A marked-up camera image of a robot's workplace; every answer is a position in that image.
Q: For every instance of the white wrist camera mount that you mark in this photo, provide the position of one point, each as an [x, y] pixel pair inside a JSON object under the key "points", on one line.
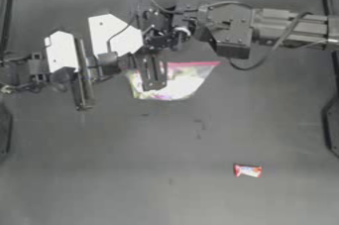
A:
{"points": [[61, 50], [101, 30]]}

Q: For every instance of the clear bag with pink zip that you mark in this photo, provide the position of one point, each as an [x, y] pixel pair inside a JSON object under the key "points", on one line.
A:
{"points": [[189, 80]]}

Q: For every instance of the red candy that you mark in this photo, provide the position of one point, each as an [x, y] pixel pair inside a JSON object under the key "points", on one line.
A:
{"points": [[247, 170]]}

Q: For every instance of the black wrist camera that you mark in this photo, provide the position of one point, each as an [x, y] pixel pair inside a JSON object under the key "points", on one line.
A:
{"points": [[61, 77], [108, 59]]}

